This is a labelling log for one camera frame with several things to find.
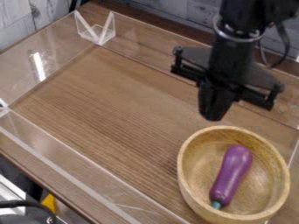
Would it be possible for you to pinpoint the brown wooden bowl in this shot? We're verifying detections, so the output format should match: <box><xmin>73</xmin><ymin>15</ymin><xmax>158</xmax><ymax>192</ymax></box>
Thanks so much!
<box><xmin>176</xmin><ymin>125</ymin><xmax>291</xmax><ymax>224</ymax></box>

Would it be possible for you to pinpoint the yellow black device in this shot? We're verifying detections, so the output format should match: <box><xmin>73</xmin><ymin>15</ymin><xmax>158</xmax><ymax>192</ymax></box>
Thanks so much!
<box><xmin>25</xmin><ymin>194</ymin><xmax>84</xmax><ymax>224</ymax></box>

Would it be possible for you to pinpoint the purple toy eggplant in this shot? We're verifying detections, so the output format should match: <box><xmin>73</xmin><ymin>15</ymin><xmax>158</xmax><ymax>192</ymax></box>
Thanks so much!
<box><xmin>209</xmin><ymin>145</ymin><xmax>252</xmax><ymax>210</ymax></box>

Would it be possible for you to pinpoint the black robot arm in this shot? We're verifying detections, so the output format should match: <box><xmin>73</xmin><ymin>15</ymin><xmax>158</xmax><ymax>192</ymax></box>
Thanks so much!
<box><xmin>170</xmin><ymin>0</ymin><xmax>299</xmax><ymax>121</ymax></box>

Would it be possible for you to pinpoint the black cable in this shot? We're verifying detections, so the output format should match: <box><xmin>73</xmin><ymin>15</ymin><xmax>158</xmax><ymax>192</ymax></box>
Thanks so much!
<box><xmin>0</xmin><ymin>199</ymin><xmax>52</xmax><ymax>222</ymax></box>

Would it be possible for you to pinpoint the clear acrylic corner bracket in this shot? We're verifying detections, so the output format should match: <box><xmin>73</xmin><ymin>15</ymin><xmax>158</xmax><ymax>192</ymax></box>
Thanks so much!
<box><xmin>73</xmin><ymin>11</ymin><xmax>116</xmax><ymax>46</ymax></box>

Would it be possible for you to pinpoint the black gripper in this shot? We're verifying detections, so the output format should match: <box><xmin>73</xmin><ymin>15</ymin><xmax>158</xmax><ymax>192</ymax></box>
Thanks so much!
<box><xmin>170</xmin><ymin>37</ymin><xmax>284</xmax><ymax>122</ymax></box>

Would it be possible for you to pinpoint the clear acrylic tray wall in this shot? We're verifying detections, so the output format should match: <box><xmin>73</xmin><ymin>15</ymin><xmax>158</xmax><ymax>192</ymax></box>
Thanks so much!
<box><xmin>0</xmin><ymin>99</ymin><xmax>190</xmax><ymax>224</ymax></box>

